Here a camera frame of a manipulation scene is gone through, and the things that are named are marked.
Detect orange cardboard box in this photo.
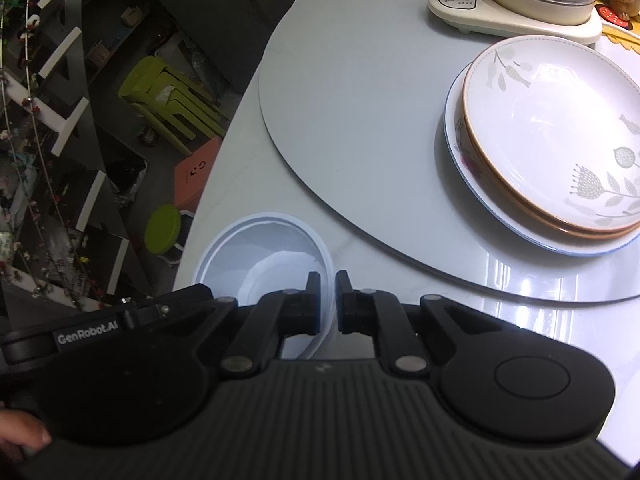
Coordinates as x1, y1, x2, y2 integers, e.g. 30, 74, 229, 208
174, 136, 222, 212

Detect white staircase shelf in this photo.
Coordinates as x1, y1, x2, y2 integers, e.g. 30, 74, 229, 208
1, 0, 129, 311

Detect green round stool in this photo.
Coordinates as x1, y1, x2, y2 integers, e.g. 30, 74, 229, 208
143, 204, 183, 266

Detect person's left hand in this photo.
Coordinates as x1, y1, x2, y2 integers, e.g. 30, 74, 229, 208
0, 408, 52, 462

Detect light blue bowl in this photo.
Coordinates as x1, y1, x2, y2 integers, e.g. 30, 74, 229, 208
192, 212, 335, 359

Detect round grey lazy susan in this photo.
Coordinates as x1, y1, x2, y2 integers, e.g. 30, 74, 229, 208
258, 0, 639, 302

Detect yellow scalloped mat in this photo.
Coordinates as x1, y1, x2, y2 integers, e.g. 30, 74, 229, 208
594, 3, 640, 54

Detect green stacked stools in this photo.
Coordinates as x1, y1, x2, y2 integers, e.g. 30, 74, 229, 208
117, 56, 228, 156

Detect pink flower white plate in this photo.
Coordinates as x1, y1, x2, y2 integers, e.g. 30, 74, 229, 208
442, 62, 640, 258

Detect dark refrigerator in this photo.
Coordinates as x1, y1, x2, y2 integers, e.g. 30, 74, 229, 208
160, 0, 295, 93

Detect grey leaf white plate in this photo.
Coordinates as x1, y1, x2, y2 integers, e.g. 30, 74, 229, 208
456, 58, 640, 241

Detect cream kettle base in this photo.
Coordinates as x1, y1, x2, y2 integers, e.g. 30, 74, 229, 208
427, 0, 602, 46

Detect brown rimmed white plate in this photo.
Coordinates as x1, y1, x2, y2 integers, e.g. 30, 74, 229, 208
461, 36, 639, 237

